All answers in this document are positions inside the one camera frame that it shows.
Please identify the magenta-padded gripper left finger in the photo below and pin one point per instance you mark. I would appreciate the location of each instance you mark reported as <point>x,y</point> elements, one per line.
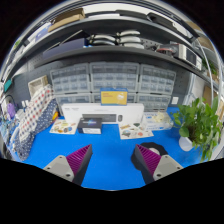
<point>63,166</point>

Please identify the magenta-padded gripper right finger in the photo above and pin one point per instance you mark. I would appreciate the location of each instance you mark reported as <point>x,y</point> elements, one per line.
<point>163,166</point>

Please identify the navy white-dotted cloth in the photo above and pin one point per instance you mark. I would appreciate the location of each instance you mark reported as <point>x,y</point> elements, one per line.
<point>28,143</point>

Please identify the white blue glove box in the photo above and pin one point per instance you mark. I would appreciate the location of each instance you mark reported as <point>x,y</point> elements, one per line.
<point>160,120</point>

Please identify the small black box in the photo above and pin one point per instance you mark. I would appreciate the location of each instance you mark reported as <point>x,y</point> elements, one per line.
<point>89,125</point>

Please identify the green plant in white pot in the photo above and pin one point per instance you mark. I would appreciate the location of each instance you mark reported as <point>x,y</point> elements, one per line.
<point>195,123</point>

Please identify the long white keyboard box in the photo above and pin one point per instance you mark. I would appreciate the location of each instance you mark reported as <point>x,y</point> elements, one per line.
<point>76,110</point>

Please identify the red blue checked cloth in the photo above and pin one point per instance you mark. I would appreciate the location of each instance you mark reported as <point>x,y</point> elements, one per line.
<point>35,106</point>

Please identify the white woven basket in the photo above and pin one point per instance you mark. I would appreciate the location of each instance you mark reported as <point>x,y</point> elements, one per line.
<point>37,86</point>

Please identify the yellow and blue box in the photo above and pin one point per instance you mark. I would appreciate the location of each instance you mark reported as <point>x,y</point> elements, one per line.
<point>114,96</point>

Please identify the dark wall shelf unit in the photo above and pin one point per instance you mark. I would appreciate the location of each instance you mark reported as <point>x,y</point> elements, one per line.
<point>110,50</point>

